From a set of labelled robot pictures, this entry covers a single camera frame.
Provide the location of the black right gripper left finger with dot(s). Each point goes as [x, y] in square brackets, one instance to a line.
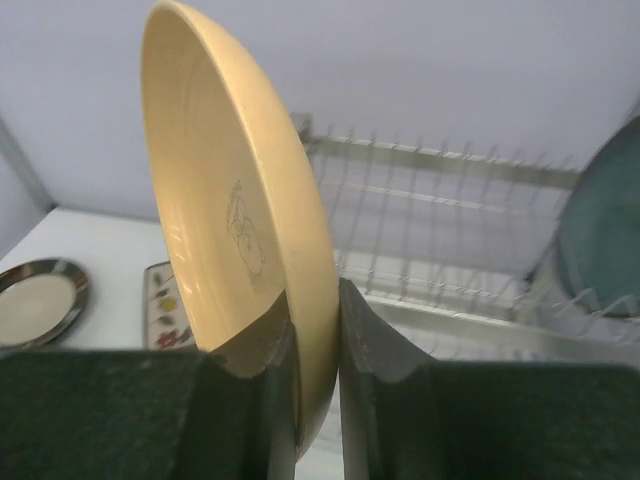
[182, 414]

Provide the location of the dark green floral plate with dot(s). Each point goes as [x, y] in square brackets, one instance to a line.
[597, 255]

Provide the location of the metal dish rack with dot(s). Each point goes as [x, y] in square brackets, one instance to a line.
[458, 252]

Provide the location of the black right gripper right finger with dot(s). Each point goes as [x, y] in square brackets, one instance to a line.
[407, 415]

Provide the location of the yellow bear plate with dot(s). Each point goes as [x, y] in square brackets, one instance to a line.
[241, 213]

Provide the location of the striped rim round plate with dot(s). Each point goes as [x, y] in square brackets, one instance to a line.
[42, 300]

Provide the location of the square floral plate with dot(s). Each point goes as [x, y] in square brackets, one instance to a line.
[165, 325]

